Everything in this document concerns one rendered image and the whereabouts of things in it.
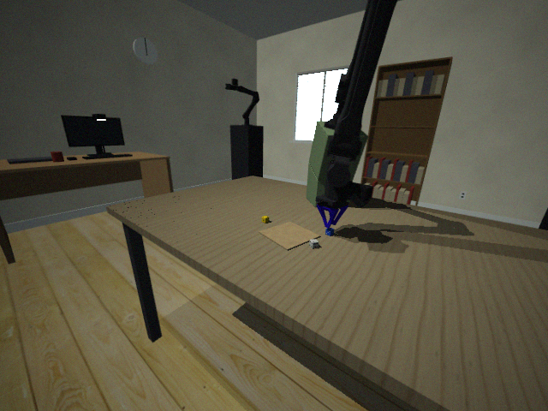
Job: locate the tan mat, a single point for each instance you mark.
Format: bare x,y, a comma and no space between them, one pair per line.
289,235

